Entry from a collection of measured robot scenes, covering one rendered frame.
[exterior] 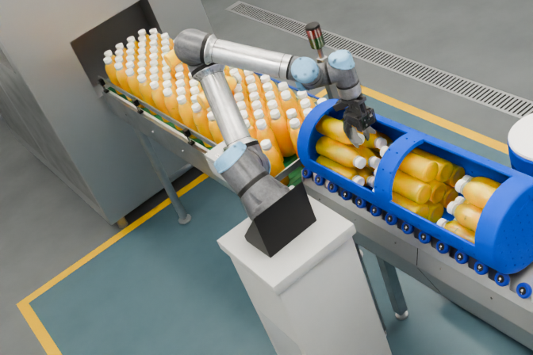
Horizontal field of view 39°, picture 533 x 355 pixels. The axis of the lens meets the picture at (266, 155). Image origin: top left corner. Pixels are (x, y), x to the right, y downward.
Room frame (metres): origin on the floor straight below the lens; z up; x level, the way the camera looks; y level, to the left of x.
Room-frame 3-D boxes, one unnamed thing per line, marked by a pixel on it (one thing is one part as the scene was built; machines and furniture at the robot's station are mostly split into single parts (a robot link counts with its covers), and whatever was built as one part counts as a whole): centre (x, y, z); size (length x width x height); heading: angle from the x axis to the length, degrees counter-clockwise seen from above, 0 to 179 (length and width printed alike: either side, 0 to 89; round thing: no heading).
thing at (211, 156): (2.35, 0.14, 1.05); 0.20 x 0.10 x 0.10; 25
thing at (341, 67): (2.02, -0.32, 1.46); 0.09 x 0.08 x 0.11; 75
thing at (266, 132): (2.47, -0.03, 1.00); 0.07 x 0.07 x 0.19
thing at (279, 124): (2.50, -0.09, 1.00); 0.07 x 0.07 x 0.19
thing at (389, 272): (2.26, -0.30, 0.31); 0.06 x 0.06 x 0.63; 25
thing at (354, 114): (2.02, -0.33, 1.30); 0.09 x 0.08 x 0.12; 25
